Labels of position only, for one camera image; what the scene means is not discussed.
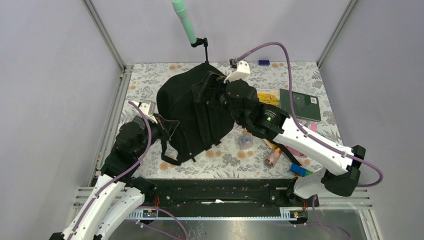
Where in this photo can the yellow illustrated book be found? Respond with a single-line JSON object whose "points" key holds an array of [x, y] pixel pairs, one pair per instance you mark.
{"points": [[269, 96]]}

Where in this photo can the small blue block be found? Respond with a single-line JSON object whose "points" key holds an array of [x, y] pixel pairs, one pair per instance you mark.
{"points": [[263, 62]]}

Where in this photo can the clear box of clips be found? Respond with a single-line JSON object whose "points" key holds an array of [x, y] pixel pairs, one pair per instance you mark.
{"points": [[245, 141]]}

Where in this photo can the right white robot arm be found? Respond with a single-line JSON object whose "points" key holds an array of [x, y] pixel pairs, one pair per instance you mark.
{"points": [[339, 175]]}

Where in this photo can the dark green notebook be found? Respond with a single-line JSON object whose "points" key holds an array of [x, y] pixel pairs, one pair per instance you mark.
{"points": [[305, 106]]}

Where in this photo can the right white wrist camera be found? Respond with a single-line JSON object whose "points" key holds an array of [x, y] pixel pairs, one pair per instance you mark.
{"points": [[242, 71]]}

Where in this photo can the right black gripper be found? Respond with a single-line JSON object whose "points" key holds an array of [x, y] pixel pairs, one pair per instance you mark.
{"points": [[212, 81]]}

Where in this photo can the pink pencil case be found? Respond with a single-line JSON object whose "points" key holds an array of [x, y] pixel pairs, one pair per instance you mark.
{"points": [[313, 127]]}

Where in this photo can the floral table mat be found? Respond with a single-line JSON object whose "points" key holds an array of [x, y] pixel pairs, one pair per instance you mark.
{"points": [[227, 160]]}

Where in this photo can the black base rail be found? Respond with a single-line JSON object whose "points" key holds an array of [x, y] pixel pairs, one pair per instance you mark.
{"points": [[177, 193]]}

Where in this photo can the pink glitter bottle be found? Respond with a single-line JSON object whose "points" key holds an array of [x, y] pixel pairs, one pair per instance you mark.
{"points": [[273, 157]]}

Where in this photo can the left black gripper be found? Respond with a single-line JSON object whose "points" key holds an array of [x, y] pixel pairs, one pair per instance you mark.
{"points": [[167, 127]]}

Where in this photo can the black student backpack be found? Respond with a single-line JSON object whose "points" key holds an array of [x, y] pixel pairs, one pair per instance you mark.
{"points": [[199, 125]]}

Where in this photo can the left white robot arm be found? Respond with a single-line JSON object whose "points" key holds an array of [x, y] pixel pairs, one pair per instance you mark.
{"points": [[117, 193]]}

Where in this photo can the green microphone on tripod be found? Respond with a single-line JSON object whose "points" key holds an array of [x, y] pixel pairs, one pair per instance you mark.
{"points": [[180, 10]]}

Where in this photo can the colourful building brick bar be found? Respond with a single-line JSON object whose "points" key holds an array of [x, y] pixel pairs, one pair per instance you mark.
{"points": [[298, 170]]}

